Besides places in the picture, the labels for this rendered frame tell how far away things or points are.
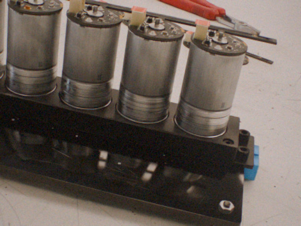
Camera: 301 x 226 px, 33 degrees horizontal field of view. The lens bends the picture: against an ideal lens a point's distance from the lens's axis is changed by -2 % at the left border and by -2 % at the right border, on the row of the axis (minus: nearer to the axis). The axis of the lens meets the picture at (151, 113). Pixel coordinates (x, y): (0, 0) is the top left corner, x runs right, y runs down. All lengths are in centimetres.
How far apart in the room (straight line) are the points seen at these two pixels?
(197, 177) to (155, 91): 4
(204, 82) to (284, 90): 14
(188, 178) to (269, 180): 5
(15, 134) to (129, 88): 5
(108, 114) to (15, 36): 5
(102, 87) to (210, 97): 5
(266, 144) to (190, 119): 7
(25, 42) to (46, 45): 1
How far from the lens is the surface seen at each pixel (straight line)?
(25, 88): 24
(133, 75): 22
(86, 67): 23
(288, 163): 27
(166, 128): 23
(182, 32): 23
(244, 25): 44
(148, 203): 20
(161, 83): 22
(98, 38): 22
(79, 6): 23
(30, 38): 23
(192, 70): 22
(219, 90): 22
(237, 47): 22
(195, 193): 21
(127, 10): 24
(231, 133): 24
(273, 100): 33
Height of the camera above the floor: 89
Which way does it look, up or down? 29 degrees down
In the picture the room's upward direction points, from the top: 10 degrees clockwise
